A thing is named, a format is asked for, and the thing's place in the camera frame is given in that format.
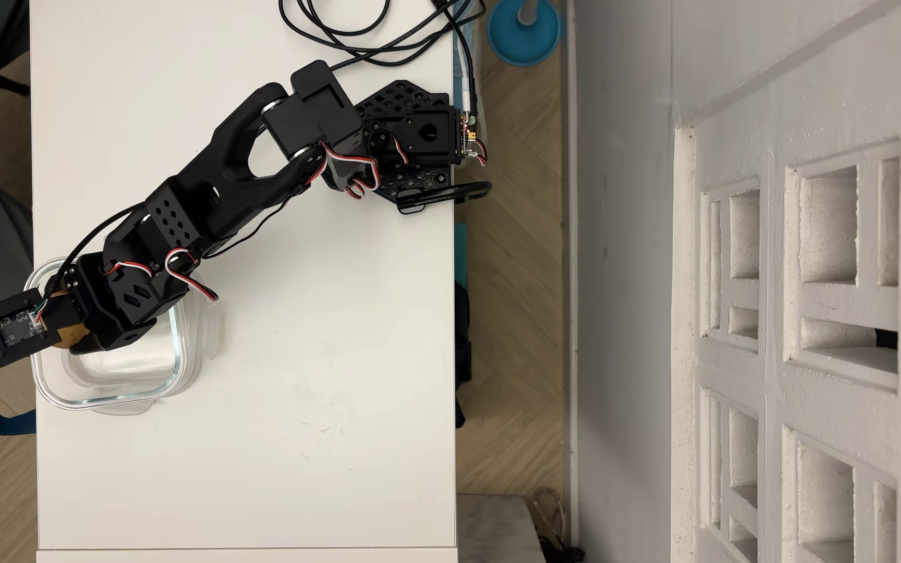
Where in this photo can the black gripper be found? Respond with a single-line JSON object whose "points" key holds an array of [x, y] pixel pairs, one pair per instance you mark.
{"points": [[116, 324]]}

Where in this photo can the brown potato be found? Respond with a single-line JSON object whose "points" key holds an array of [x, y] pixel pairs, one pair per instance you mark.
{"points": [[67, 336]]}

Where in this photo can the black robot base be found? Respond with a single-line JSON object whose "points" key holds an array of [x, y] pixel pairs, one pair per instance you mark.
{"points": [[419, 133]]}

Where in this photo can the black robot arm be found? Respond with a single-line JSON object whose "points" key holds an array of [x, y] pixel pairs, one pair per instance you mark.
{"points": [[216, 172]]}

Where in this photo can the square glass container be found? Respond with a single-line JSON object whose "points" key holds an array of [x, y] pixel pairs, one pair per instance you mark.
{"points": [[173, 367]]}

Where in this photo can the teal object beside table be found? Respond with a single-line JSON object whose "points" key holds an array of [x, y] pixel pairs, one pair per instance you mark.
{"points": [[460, 254]]}

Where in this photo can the black object beside table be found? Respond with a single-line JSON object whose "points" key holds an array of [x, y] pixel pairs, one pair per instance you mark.
{"points": [[462, 352]]}

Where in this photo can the black table clamp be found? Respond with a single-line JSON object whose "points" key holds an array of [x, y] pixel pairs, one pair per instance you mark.
{"points": [[450, 193]]}

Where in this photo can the small controller circuit board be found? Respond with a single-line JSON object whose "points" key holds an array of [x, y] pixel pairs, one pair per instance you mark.
{"points": [[469, 141]]}

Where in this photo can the grey marble side table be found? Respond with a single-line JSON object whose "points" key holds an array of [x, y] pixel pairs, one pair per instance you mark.
{"points": [[497, 532]]}

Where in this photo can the blue round stand base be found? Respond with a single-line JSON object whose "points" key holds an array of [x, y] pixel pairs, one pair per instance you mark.
{"points": [[523, 39]]}

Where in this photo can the white lattice block panel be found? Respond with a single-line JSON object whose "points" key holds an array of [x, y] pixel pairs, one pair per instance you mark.
{"points": [[771, 375]]}

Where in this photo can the black square wrist camera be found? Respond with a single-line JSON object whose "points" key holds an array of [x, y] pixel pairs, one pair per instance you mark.
{"points": [[11, 327]]}

